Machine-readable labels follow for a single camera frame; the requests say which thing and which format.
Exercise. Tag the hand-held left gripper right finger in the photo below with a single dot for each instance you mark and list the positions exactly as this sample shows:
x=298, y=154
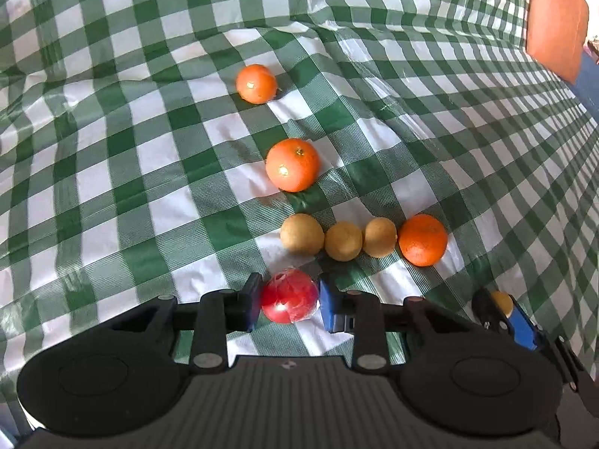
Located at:
x=329, y=307

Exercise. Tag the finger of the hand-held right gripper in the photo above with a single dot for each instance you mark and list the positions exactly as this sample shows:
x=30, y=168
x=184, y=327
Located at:
x=484, y=311
x=522, y=329

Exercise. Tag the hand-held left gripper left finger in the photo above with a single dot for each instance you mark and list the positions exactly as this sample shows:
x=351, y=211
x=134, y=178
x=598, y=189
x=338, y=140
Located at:
x=253, y=303

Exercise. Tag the brown longan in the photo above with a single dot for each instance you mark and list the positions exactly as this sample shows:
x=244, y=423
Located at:
x=302, y=234
x=501, y=301
x=344, y=242
x=380, y=237

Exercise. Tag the red apple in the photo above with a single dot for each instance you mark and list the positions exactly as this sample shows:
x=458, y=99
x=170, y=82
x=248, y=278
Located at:
x=288, y=297

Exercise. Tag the orange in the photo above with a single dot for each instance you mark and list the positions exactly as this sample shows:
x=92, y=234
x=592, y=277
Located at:
x=292, y=165
x=256, y=84
x=423, y=241

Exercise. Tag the green checkered cloth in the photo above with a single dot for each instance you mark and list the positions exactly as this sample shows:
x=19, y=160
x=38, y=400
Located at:
x=140, y=149

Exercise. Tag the blue cushion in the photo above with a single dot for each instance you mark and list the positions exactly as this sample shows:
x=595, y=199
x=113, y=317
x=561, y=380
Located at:
x=588, y=89

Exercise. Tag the orange cushion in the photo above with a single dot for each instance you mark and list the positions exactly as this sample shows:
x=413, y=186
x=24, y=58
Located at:
x=554, y=18

